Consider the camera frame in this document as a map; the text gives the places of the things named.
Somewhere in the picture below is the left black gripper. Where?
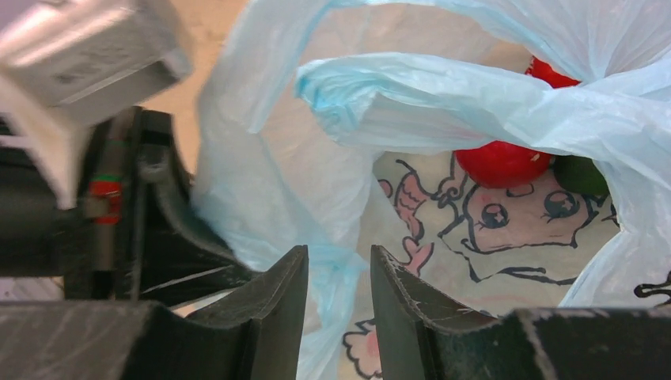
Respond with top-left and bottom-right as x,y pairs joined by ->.
1,107 -> 257,306

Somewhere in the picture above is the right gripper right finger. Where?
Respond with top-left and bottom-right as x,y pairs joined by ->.
370,245 -> 670,379

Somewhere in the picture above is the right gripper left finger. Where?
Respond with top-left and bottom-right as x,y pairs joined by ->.
1,245 -> 309,379

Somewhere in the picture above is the red fake apple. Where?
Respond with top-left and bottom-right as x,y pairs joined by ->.
454,141 -> 553,188

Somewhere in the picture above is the light blue plastic bag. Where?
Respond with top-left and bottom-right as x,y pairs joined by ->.
191,1 -> 670,379

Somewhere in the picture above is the dark green fake avocado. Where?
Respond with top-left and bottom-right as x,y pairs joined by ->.
552,156 -> 610,196

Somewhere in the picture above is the red fake fruit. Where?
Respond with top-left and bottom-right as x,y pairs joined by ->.
525,56 -> 581,89

